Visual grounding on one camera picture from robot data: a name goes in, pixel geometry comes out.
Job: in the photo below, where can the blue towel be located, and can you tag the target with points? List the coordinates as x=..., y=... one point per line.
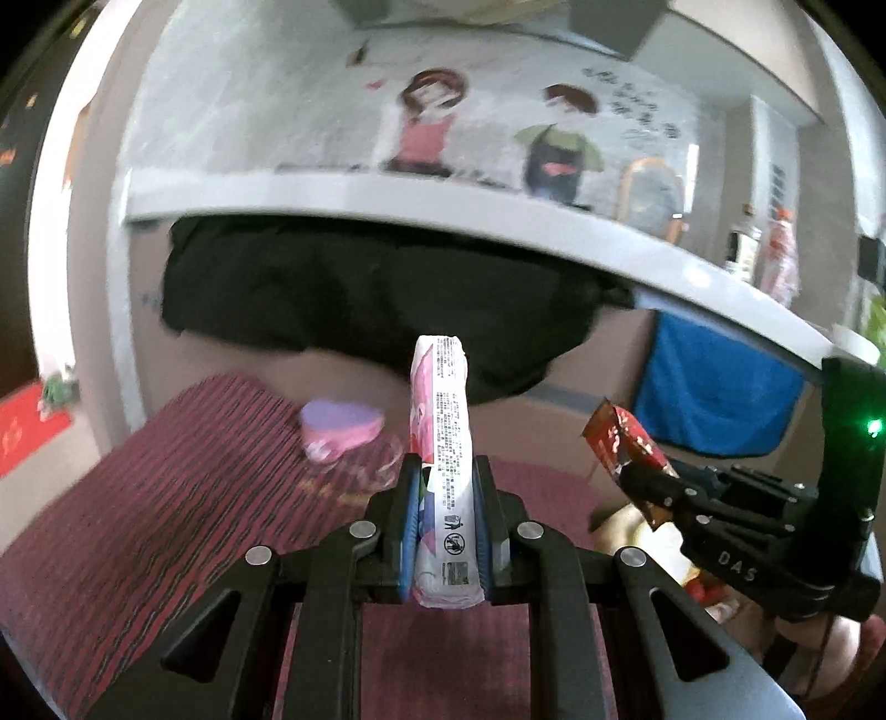
x=713, y=394

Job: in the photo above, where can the red floor mat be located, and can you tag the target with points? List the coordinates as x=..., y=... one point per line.
x=21, y=429

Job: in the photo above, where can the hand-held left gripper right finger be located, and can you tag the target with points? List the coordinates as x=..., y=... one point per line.
x=483, y=540

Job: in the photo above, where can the dark red snack wrapper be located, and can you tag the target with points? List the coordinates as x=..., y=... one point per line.
x=616, y=436

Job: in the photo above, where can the black door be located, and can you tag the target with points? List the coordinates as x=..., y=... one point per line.
x=17, y=277

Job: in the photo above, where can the white shelf board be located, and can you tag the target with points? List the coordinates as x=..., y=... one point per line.
x=415, y=197

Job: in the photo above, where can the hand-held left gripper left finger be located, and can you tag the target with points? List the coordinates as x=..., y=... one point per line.
x=413, y=526

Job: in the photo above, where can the black cloth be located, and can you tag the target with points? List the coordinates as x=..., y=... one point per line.
x=346, y=291

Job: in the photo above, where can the cartoon print tissue packet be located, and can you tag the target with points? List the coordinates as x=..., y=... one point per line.
x=446, y=450

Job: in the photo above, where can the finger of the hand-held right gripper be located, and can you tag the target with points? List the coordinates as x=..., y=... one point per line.
x=699, y=526
x=657, y=481

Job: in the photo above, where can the black wall device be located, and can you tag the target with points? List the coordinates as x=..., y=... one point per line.
x=870, y=255

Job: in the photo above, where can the red plaid blanket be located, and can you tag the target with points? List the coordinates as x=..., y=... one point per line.
x=138, y=519

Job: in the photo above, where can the purple heart-shaped box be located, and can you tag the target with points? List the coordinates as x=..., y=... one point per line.
x=339, y=422

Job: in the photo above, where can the clear plastic wrapper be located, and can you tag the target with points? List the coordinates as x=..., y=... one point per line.
x=367, y=471

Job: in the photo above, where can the cartoon wall sticker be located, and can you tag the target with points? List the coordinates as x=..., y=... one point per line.
x=429, y=124

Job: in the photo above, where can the red door stickers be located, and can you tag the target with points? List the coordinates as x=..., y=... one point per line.
x=7, y=154

